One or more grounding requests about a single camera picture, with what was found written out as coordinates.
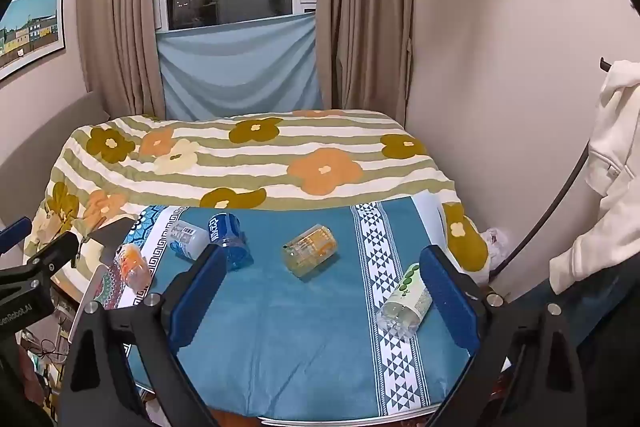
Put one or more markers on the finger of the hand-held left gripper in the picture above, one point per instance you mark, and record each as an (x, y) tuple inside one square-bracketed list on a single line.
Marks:
[(54, 253), (12, 233)]

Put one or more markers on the white hooded sweatshirt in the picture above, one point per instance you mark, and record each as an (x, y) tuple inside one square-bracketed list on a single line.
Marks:
[(612, 187)]

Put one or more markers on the blue patterned tablecloth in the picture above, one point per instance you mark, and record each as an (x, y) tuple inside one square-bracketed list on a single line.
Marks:
[(300, 332)]

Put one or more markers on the clear cup white label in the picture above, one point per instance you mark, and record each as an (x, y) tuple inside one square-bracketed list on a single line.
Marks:
[(186, 241)]

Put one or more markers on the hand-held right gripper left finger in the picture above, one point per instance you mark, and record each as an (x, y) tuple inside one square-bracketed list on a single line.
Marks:
[(200, 292)]

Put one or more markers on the framed wall poster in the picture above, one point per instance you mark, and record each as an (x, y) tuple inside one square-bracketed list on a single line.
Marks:
[(30, 29)]

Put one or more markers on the clear cup blue label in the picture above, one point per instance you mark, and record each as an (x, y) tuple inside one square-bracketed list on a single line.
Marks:
[(227, 237)]

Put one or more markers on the clear cup yellow orange print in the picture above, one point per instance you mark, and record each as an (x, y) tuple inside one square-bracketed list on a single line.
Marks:
[(310, 251)]

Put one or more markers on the beige curtain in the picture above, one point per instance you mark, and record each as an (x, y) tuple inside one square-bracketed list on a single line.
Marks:
[(120, 7), (365, 7)]

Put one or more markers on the black curved tube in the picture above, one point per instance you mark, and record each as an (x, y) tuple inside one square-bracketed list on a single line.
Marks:
[(560, 202)]

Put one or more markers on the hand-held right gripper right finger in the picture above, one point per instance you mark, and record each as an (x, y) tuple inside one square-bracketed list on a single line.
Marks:
[(450, 302)]

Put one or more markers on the clear cup orange label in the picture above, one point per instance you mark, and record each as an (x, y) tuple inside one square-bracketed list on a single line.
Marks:
[(132, 266)]

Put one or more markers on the clear cup green dotted label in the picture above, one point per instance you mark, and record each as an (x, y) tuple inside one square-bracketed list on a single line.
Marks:
[(406, 302)]

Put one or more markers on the grey flat panel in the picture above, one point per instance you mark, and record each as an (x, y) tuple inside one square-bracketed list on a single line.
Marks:
[(111, 234)]

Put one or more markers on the floral striped blanket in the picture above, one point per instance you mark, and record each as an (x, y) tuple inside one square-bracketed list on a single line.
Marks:
[(240, 167)]

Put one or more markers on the white plastic bag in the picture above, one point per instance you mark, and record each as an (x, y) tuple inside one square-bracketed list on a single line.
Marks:
[(496, 241)]

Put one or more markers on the light blue hanging cloth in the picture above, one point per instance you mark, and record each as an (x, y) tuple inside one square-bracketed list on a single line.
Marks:
[(240, 67)]

